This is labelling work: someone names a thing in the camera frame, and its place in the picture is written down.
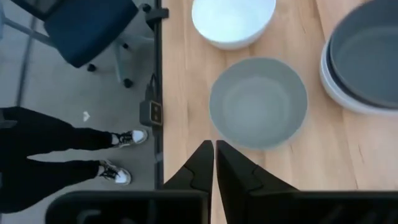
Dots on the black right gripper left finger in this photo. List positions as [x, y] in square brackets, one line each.
[196, 174]

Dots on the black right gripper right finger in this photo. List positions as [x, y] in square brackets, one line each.
[236, 177]

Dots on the dark grey bowl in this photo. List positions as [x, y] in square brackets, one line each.
[367, 56]

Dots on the black white sneaker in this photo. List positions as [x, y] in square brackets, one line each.
[116, 174]
[132, 137]

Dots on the light grey bowl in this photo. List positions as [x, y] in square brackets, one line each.
[258, 102]

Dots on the large white bowl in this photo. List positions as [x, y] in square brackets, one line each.
[334, 93]

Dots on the person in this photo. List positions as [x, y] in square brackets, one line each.
[46, 137]

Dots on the small white bowl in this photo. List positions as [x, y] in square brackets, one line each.
[233, 18]

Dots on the blue office chair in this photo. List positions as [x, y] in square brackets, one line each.
[87, 28]

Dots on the grey table-edge camera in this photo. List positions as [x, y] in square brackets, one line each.
[150, 112]

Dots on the black aluminium table frame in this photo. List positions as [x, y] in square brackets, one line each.
[158, 62]

